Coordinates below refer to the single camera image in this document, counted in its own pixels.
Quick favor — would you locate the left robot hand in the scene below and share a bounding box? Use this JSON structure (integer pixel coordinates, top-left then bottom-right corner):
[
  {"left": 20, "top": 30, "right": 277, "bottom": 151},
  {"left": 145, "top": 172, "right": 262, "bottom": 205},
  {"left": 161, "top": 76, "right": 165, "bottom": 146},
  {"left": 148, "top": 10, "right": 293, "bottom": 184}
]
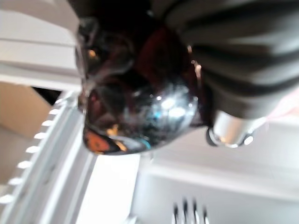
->
[{"left": 67, "top": 0, "right": 299, "bottom": 149}]

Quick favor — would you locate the white refrigerator drawer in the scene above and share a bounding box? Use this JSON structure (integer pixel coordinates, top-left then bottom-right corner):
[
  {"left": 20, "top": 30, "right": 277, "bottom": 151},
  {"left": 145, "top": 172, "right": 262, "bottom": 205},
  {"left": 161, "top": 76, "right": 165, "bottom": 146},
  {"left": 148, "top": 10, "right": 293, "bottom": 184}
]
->
[{"left": 130, "top": 121, "right": 299, "bottom": 224}]

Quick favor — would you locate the white refrigerator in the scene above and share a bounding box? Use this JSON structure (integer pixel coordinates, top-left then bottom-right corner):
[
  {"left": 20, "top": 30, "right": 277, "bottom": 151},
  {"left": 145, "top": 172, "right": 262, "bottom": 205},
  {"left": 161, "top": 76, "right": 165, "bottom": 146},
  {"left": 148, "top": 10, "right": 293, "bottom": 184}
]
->
[{"left": 0, "top": 0, "right": 299, "bottom": 224}]

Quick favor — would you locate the white toothed refrigerator rail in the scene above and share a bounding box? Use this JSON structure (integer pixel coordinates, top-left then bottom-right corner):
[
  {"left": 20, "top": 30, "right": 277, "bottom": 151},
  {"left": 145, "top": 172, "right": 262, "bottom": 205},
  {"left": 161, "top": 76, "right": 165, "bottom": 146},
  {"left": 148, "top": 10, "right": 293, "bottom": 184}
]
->
[{"left": 0, "top": 91, "right": 94, "bottom": 224}]

